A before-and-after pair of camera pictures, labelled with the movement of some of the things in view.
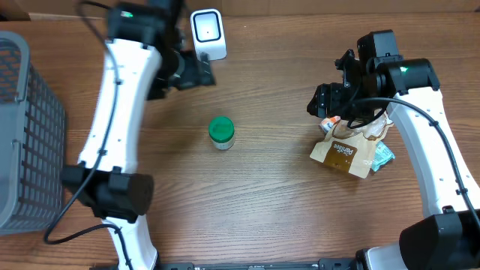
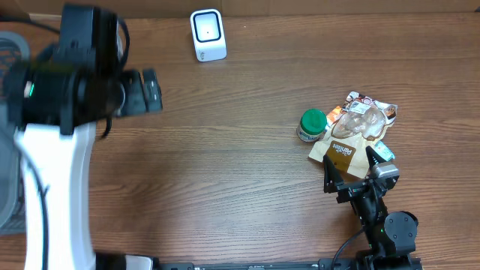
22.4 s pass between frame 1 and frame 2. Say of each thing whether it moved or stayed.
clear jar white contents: moved
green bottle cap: moved
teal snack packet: stayed
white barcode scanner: stayed
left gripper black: moved
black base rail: stayed
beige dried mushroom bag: stayed
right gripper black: moved
